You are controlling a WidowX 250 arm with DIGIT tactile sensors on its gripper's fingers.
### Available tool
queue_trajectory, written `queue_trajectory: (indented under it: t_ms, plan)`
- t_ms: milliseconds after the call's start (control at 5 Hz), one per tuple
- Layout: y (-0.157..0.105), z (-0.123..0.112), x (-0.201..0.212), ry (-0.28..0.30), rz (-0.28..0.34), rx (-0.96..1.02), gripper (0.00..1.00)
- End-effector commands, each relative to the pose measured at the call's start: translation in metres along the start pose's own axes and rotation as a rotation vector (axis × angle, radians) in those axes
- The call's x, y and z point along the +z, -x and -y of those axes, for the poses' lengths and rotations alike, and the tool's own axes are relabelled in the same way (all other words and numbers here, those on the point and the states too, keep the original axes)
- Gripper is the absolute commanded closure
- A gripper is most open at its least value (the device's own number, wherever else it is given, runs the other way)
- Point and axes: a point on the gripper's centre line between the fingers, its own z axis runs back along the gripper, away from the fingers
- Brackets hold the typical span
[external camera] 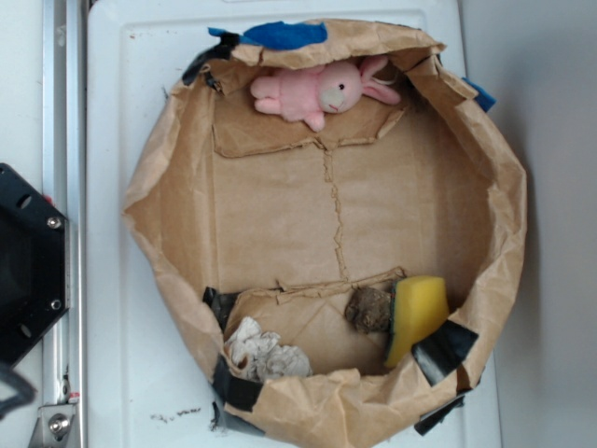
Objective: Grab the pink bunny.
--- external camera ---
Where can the pink plush bunny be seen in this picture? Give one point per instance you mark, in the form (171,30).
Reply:
(309,94)

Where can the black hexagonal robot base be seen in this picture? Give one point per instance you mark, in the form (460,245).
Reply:
(33,266)

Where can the brown paper bag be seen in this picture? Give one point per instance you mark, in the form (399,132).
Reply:
(243,214)

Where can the brown rock lump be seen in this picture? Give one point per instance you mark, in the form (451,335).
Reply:
(369,310)

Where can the crumpled white paper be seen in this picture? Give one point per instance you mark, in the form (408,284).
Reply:
(257,355)

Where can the yellow green sponge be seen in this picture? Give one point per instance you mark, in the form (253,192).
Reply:
(419,307)

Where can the blue cloth piece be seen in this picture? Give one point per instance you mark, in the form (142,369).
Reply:
(277,35)

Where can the aluminium extrusion rail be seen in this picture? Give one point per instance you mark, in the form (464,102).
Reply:
(64,106)

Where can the metal corner bracket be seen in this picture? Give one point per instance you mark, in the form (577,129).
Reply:
(56,426)

